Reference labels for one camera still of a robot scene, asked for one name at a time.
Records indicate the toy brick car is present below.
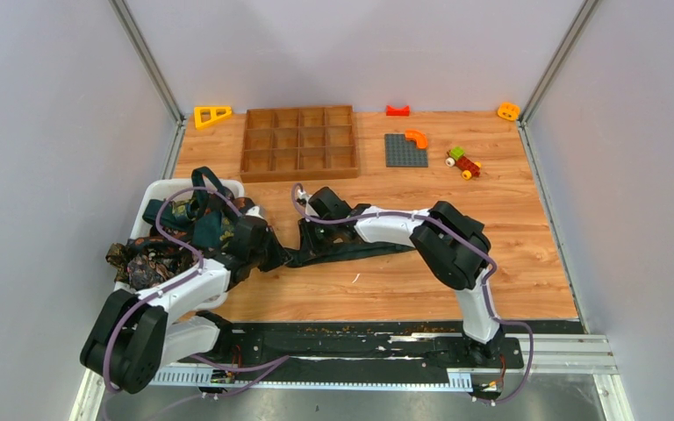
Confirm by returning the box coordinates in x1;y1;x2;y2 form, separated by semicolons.
445;146;481;180

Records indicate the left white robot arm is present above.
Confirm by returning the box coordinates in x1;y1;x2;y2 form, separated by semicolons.
79;215;287;394

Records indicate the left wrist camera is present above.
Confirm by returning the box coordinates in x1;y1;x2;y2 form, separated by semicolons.
241;205;268;226

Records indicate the white plastic basket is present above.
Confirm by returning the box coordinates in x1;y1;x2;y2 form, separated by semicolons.
112;178;247;310

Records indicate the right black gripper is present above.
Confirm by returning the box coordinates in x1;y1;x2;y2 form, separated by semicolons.
298;216;339;263

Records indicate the grey studded baseplate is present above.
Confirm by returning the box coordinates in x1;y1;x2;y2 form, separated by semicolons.
384;133;428;168

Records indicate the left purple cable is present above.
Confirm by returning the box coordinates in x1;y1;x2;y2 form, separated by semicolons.
101;187;245;395

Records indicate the yellow triangular block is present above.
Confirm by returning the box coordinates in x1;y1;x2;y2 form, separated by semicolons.
193;105;233;130

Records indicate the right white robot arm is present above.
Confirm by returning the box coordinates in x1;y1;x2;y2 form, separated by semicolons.
291;183;504;367

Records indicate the red plastic block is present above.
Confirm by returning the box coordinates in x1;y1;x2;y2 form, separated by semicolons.
385;105;412;117

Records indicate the orange curved block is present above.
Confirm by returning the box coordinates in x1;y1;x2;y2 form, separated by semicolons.
405;129;428;150

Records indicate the wooden compartment tray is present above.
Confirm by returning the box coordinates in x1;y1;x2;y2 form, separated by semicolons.
240;105;360;183

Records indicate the pile of patterned ties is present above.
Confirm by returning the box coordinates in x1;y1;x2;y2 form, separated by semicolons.
105;167;255;290

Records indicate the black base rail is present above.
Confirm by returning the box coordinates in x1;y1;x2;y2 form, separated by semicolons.
203;321;525;385

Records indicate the dark green leaf tie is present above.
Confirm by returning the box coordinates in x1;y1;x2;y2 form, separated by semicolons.
285;242;414;268

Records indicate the orange round block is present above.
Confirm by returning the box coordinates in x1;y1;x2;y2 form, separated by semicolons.
497;102;520;121

